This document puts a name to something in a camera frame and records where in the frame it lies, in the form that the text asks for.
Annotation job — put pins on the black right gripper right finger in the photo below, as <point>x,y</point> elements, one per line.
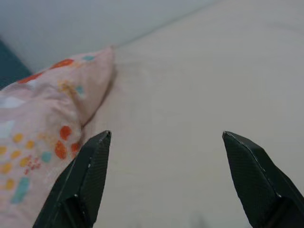
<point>261,190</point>

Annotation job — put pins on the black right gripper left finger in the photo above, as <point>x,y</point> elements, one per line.
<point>80,185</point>

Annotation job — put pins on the pink patterned pillow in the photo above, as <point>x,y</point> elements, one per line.
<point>42,107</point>

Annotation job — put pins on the beige sheeted mattress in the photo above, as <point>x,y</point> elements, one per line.
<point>178,95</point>

